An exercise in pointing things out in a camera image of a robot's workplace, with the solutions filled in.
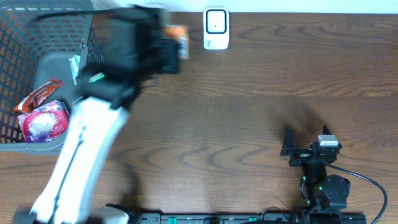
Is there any small orange snack packet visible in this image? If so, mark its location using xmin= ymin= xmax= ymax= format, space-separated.
xmin=163 ymin=24 xmax=190 ymax=60

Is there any teal white snack wrapper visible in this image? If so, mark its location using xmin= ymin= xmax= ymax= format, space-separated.
xmin=68 ymin=55 xmax=80 ymax=85

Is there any red purple snack bag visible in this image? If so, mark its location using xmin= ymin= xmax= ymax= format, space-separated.
xmin=17 ymin=100 xmax=69 ymax=143

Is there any brown orange candy bar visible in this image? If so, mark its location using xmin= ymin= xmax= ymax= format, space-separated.
xmin=13 ymin=78 xmax=64 ymax=113

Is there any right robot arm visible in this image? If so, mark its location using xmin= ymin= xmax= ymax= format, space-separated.
xmin=280 ymin=126 xmax=351 ymax=223

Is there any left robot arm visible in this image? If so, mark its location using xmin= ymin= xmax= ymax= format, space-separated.
xmin=12 ymin=4 xmax=180 ymax=223

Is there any white barcode scanner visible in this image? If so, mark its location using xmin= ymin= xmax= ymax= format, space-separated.
xmin=203 ymin=7 xmax=229 ymax=50

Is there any grey plastic mesh basket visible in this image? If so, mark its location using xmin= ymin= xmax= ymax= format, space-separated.
xmin=1 ymin=0 xmax=104 ymax=155

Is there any left black cable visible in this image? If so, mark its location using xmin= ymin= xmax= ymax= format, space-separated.
xmin=29 ymin=8 xmax=116 ymax=22

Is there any black cable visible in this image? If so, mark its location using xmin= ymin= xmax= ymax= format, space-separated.
xmin=313 ymin=149 xmax=389 ymax=224
xmin=29 ymin=8 xmax=116 ymax=22

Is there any right black cable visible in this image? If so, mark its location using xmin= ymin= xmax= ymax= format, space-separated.
xmin=313 ymin=149 xmax=389 ymax=224

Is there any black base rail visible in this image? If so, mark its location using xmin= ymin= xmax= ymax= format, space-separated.
xmin=128 ymin=212 xmax=367 ymax=224

